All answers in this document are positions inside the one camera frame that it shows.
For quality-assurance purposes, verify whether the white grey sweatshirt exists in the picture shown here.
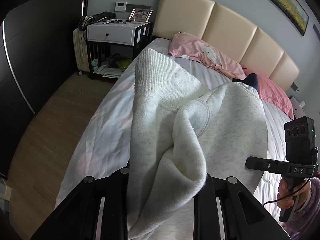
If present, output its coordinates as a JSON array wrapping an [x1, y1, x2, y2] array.
[[127, 49, 268, 239]]

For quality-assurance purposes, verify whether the purple fleece sleeve forearm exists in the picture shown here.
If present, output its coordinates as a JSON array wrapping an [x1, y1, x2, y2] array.
[[284, 178, 319, 239]]

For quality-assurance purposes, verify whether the right hand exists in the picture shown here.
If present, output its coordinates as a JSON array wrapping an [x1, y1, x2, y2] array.
[[276, 178, 312, 212]]

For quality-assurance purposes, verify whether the white right nightstand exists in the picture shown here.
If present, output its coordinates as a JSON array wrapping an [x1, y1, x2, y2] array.
[[290, 96, 306, 119]]

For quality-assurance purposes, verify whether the plain pink pillow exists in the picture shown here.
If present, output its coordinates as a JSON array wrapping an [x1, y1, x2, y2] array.
[[242, 67, 294, 120]]

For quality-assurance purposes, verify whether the light pink patterned pillow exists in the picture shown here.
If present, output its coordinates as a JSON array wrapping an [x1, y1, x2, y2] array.
[[169, 32, 246, 80]]

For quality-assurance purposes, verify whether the grey polka dot bed sheet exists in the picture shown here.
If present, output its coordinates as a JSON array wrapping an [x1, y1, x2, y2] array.
[[55, 38, 291, 208]]

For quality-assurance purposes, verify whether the beige padded headboard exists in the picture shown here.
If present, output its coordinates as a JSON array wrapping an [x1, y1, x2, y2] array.
[[152, 0, 299, 91]]

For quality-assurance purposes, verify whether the framed photo on nightstand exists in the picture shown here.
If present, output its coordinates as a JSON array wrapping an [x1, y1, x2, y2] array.
[[129, 8, 153, 22]]

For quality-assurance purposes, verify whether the white black left nightstand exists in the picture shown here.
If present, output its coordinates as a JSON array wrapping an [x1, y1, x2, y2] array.
[[85, 19, 152, 80]]

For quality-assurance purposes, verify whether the beige suitcase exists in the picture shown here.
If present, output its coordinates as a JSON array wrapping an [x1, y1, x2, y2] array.
[[73, 28, 90, 75]]

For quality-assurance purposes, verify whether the black bag on nightstand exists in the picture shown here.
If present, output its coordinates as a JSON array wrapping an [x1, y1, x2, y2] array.
[[86, 11, 116, 24]]

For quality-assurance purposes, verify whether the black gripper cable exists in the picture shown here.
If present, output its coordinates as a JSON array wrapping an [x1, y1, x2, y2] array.
[[261, 179, 308, 207]]

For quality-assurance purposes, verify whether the black camera box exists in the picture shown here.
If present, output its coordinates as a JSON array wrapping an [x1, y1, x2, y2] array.
[[284, 116, 317, 165]]

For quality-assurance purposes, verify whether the grey wall switch panel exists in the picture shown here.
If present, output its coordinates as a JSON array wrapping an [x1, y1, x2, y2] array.
[[291, 82, 299, 93]]

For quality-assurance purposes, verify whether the white wall thermostat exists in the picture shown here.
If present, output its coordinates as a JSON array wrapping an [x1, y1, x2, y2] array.
[[114, 1, 127, 12]]

